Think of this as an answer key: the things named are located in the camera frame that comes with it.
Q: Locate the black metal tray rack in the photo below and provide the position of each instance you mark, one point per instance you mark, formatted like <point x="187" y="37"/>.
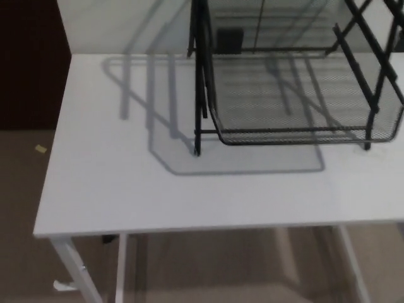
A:
<point x="199" y="94"/>

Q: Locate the white desk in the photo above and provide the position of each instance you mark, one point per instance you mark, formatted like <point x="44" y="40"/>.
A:
<point x="126" y="195"/>

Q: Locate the white desk hook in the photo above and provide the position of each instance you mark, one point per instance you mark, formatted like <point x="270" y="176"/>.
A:
<point x="61" y="285"/>

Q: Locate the small black box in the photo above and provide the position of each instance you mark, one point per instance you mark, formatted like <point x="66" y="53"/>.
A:
<point x="230" y="39"/>

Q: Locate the yellow tape piece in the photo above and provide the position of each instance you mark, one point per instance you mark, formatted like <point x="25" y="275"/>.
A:
<point x="41" y="148"/>

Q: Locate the dark brown wooden panel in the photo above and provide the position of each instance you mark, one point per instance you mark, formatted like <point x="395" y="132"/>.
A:
<point x="28" y="63"/>

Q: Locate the white desk leg frame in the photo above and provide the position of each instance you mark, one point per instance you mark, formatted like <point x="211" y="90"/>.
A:
<point x="350" y="252"/>
<point x="71" y="265"/>

